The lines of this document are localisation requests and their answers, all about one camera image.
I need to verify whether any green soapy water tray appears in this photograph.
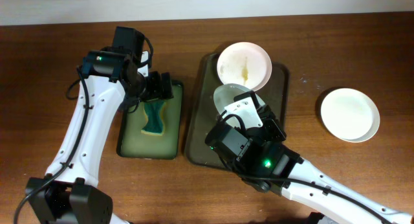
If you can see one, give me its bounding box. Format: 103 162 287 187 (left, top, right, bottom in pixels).
116 80 184 160

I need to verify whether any pink-rimmed dirty plate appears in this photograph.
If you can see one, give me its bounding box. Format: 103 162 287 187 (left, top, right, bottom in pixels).
216 42 272 91

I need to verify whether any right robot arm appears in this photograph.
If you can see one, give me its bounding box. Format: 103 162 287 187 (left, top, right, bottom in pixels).
205 102 413 223

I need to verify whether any white plate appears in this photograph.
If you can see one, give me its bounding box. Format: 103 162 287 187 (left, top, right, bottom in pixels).
320 88 380 143

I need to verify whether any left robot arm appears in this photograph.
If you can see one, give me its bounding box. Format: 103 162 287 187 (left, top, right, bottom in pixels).
23 27 173 223

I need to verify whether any dark brown serving tray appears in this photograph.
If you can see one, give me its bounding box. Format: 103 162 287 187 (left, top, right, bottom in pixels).
185 53 290 170

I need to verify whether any green yellow sponge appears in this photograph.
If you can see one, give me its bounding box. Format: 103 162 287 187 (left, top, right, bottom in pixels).
141 100 166 136

